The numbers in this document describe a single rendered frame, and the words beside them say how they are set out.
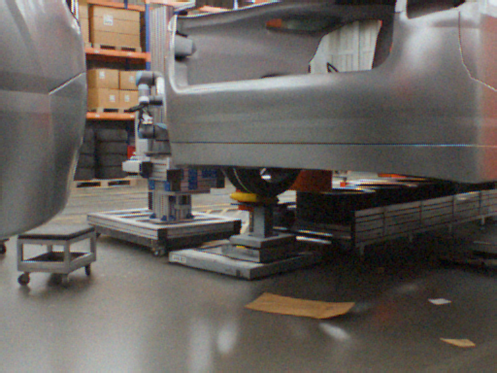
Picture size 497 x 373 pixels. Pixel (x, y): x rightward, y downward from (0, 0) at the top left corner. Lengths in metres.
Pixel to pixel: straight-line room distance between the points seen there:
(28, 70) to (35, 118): 0.09
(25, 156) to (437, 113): 1.73
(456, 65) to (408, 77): 0.19
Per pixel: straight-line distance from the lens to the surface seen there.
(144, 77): 4.91
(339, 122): 2.65
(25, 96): 1.21
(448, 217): 5.93
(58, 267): 3.98
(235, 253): 4.29
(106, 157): 11.87
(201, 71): 3.76
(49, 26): 1.29
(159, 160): 4.92
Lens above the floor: 0.93
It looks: 5 degrees down
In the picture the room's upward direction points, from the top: straight up
